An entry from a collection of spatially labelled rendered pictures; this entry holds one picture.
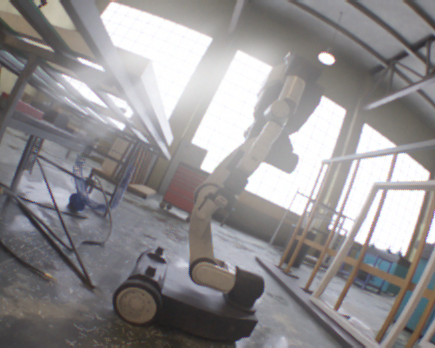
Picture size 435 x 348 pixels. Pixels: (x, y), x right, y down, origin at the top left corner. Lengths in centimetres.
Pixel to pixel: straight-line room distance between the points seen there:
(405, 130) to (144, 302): 1342
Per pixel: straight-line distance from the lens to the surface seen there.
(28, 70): 100
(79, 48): 98
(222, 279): 123
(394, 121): 1331
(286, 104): 109
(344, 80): 1195
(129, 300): 110
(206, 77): 933
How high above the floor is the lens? 62
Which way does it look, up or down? 5 degrees up
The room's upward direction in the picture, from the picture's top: 25 degrees clockwise
